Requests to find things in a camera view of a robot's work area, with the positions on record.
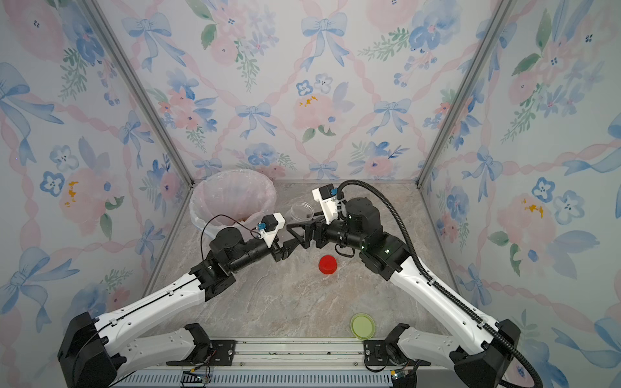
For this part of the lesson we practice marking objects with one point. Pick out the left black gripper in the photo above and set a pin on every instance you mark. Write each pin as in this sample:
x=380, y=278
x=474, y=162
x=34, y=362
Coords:
x=285, y=251

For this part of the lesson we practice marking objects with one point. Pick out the red jar lid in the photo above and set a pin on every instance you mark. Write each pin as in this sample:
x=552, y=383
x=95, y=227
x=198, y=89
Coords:
x=328, y=265

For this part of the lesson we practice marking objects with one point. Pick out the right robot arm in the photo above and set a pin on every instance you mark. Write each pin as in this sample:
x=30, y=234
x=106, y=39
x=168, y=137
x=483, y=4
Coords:
x=479, y=348

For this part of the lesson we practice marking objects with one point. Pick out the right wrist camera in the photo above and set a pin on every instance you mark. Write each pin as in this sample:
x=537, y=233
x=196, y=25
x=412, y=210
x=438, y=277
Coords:
x=331, y=205

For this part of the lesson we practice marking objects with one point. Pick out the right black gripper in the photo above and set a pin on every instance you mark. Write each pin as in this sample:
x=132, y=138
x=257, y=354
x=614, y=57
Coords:
x=322, y=226

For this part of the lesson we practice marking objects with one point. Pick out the right aluminium corner post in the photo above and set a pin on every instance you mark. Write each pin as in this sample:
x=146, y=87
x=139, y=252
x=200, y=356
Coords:
x=497, y=23

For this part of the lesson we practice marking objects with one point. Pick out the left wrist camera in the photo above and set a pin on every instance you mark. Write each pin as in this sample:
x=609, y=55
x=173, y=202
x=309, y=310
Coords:
x=269, y=226

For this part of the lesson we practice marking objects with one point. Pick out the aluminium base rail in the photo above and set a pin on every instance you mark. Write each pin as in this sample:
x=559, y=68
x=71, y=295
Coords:
x=300, y=363

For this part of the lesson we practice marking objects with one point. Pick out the red lid peanut jar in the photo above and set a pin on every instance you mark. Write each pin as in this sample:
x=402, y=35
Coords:
x=300, y=212

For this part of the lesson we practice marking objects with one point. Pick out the aluminium corner post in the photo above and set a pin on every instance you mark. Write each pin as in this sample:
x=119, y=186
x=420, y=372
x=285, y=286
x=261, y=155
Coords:
x=96, y=18
x=497, y=23

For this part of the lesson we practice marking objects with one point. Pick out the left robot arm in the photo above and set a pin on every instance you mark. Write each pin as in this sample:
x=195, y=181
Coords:
x=95, y=351

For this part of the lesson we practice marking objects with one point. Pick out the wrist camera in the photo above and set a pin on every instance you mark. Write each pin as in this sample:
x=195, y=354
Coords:
x=331, y=205
x=269, y=226

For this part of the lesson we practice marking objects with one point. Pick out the left aluminium corner post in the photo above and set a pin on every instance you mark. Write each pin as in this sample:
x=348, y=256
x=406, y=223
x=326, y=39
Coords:
x=96, y=18

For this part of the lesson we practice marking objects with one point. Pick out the grey mesh trash bin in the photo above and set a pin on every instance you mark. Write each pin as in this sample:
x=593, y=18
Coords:
x=204, y=230

